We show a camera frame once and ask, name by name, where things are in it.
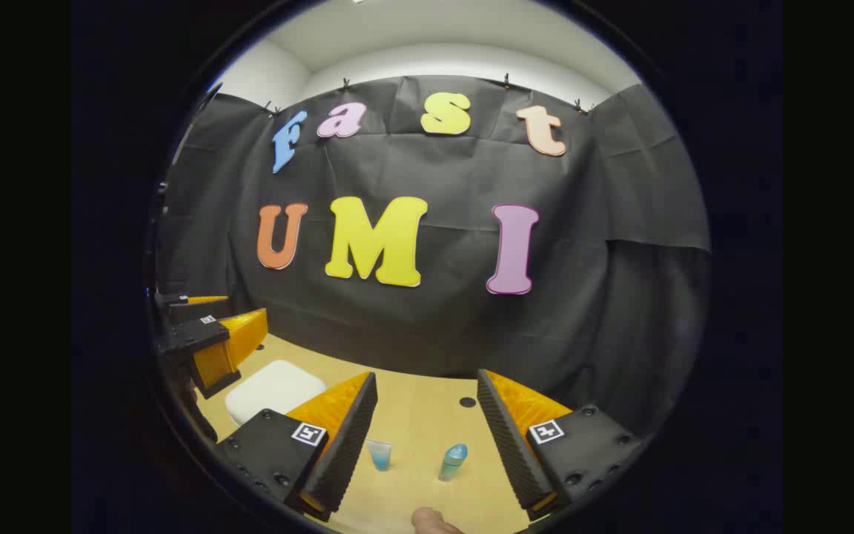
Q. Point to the blue capped clear bottle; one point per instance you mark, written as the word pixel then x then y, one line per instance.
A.
pixel 453 463

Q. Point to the white suitcase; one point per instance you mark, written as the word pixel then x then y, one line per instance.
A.
pixel 273 389

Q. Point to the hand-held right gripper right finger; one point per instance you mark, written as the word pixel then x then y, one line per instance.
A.
pixel 512 445

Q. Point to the black backdrop cloth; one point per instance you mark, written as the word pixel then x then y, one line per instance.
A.
pixel 434 334

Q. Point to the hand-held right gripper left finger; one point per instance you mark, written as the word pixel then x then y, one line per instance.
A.
pixel 345 445

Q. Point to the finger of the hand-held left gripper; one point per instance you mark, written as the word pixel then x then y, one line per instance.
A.
pixel 190 340
pixel 179 306

